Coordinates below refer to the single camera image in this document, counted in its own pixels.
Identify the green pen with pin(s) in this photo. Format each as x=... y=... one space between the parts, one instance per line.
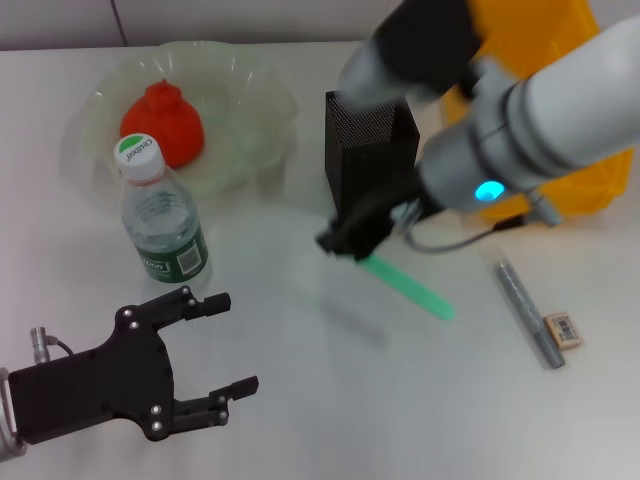
x=415 y=292

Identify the yellow plastic bin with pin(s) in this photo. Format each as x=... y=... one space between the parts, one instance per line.
x=590 y=190

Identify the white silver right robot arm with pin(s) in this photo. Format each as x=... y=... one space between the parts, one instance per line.
x=540 y=125

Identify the clear green-label water bottle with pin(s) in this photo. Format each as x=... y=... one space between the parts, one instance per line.
x=165 y=235

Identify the red-orange toy orange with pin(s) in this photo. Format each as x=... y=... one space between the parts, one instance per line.
x=162 y=125

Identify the pale green glass fruit plate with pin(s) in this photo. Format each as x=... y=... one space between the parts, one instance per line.
x=240 y=115

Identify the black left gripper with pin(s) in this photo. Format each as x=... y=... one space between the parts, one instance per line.
x=95 y=390

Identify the grey marker pen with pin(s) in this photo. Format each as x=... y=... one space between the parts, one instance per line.
x=525 y=310

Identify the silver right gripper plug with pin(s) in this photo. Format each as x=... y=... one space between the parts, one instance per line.
x=406 y=214

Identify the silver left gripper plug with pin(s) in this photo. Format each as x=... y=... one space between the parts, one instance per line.
x=39 y=344

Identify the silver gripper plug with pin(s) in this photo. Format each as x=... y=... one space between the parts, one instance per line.
x=406 y=214
x=39 y=344

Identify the beige barcode eraser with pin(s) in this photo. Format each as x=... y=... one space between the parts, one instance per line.
x=564 y=330

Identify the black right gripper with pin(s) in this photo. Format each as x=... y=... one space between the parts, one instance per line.
x=380 y=217

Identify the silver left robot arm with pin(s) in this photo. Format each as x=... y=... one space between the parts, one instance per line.
x=7 y=440

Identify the black mesh pen holder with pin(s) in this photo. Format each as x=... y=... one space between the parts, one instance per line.
x=370 y=150

